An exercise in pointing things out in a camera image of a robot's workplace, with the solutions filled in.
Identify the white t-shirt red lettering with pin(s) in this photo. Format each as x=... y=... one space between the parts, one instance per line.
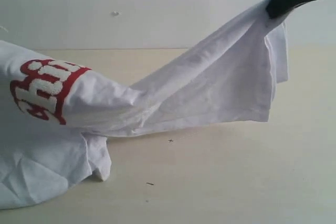
x=56 y=116

